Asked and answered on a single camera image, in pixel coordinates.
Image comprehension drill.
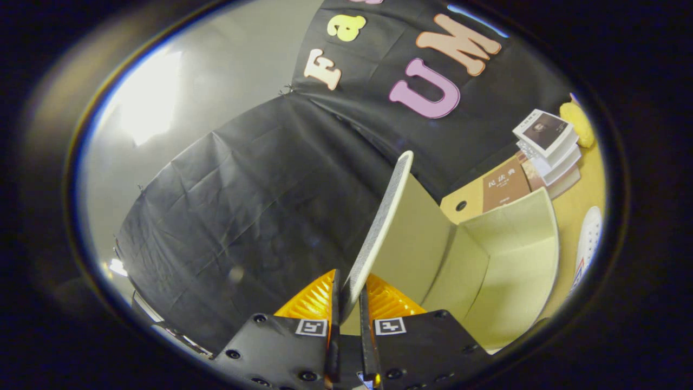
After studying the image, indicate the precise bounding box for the black backdrop cloth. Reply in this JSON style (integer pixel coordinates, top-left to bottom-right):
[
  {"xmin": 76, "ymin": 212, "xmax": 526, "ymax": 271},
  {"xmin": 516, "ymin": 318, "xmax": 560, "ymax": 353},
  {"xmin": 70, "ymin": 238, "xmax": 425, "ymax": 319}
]
[{"xmin": 114, "ymin": 0, "xmax": 574, "ymax": 355}]

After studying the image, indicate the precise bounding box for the grey fabric storage box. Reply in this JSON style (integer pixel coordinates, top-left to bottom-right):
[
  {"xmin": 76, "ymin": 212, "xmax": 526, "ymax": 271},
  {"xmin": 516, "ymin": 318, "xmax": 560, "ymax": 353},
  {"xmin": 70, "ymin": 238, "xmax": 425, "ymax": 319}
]
[{"xmin": 340, "ymin": 151, "xmax": 560, "ymax": 354}]

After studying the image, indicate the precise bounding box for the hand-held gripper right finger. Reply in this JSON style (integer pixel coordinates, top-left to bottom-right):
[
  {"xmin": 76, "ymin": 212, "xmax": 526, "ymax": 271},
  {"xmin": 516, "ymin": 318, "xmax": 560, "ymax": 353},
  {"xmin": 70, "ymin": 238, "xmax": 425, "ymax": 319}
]
[{"xmin": 358, "ymin": 274, "xmax": 491, "ymax": 390}]

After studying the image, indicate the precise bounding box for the white book dark cover photo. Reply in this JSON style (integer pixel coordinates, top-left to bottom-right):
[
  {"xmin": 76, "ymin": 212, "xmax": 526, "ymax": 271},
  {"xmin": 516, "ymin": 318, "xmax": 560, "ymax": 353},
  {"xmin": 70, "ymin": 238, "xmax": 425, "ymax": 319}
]
[{"xmin": 512, "ymin": 109, "xmax": 579, "ymax": 158}]

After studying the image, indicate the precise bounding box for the yellow round plush toy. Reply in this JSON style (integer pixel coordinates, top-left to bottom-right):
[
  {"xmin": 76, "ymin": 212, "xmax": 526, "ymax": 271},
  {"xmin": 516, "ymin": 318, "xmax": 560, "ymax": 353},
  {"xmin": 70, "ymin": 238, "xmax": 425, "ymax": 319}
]
[{"xmin": 559, "ymin": 101, "xmax": 595, "ymax": 148}]

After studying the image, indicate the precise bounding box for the plain white book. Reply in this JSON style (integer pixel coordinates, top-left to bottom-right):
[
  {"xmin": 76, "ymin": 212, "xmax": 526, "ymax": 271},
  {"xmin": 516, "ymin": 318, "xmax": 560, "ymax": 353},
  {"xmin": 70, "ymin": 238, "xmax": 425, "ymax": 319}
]
[{"xmin": 517, "ymin": 144, "xmax": 581, "ymax": 177}]

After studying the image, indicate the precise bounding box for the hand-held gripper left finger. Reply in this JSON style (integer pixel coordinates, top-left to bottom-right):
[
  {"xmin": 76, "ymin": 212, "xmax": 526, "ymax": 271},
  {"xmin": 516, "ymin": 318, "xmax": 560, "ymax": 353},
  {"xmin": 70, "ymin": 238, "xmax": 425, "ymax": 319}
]
[{"xmin": 214, "ymin": 269, "xmax": 341, "ymax": 390}]

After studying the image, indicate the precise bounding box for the thin brown cover book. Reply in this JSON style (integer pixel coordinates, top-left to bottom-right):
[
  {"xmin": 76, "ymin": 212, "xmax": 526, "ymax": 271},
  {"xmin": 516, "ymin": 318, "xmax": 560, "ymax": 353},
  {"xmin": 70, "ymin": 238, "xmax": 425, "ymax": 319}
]
[{"xmin": 482, "ymin": 162, "xmax": 534, "ymax": 213}]

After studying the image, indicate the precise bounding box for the white canvas shoe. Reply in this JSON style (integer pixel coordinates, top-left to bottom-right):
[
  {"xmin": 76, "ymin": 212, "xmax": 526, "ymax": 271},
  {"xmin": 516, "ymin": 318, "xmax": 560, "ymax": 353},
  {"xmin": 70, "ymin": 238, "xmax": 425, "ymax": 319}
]
[{"xmin": 568, "ymin": 206, "xmax": 603, "ymax": 296}]

